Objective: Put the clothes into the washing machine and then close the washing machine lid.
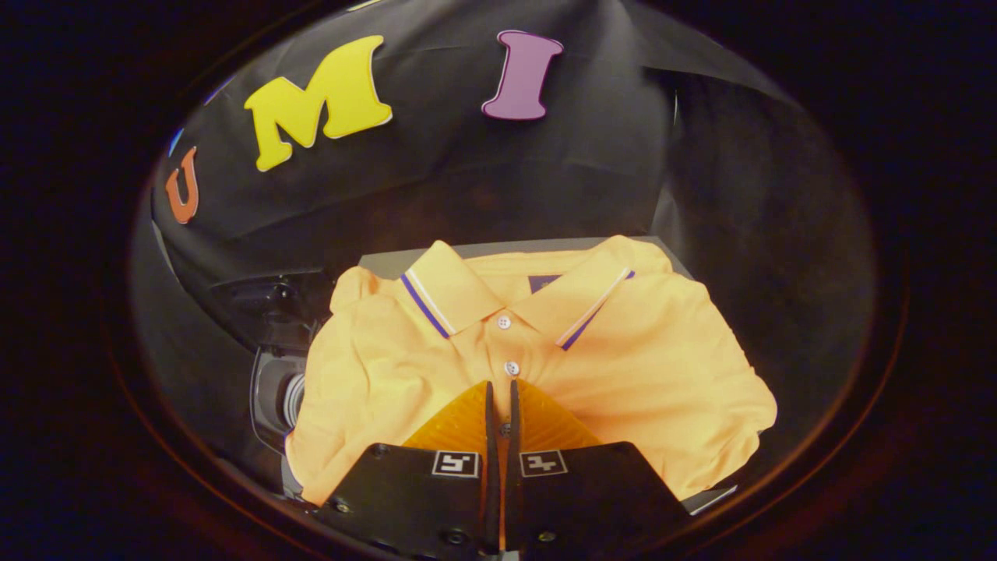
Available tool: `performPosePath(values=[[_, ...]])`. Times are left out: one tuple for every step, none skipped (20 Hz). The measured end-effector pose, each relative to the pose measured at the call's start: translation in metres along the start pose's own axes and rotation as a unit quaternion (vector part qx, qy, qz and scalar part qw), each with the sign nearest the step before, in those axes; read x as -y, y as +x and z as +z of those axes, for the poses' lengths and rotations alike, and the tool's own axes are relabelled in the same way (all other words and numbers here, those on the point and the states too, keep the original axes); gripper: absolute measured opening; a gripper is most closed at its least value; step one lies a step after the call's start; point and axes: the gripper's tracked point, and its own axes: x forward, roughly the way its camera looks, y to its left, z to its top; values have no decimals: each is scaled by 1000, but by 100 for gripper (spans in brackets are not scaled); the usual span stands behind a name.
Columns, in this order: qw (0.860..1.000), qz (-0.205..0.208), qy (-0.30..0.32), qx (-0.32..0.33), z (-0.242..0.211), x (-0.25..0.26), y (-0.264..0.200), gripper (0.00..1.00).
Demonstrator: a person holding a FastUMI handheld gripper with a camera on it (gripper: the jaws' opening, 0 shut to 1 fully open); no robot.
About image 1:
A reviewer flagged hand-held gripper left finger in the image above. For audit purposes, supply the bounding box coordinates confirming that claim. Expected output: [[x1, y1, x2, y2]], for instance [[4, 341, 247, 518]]
[[315, 380, 500, 559]]

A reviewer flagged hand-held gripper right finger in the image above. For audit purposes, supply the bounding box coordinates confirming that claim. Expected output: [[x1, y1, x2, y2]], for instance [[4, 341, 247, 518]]
[[505, 380, 691, 556]]

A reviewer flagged orange polo shirt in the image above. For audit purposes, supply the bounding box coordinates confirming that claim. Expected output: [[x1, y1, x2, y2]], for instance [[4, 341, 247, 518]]
[[284, 235, 778, 507]]

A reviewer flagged grey cabinet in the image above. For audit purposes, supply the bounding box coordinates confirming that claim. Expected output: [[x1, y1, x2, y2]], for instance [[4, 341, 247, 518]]
[[358, 236, 738, 517]]

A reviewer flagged black backdrop cloth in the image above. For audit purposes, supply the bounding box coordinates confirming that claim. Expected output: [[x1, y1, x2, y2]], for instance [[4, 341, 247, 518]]
[[129, 0, 877, 499]]

